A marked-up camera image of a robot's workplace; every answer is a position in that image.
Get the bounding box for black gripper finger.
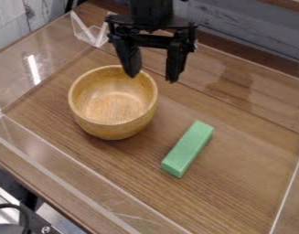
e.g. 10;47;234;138
112;35;141;78
165;42;189;83

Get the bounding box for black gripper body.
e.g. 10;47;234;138
105;0;196;52

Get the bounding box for green rectangular block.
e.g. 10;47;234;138
161;121;213;178

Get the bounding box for brown wooden bowl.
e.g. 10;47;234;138
68;65;157;140

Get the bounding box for clear acrylic tray walls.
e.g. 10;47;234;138
0;17;299;234

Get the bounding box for black metal table frame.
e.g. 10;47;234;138
0;164;76;234

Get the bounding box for black cable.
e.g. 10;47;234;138
0;203;34;234

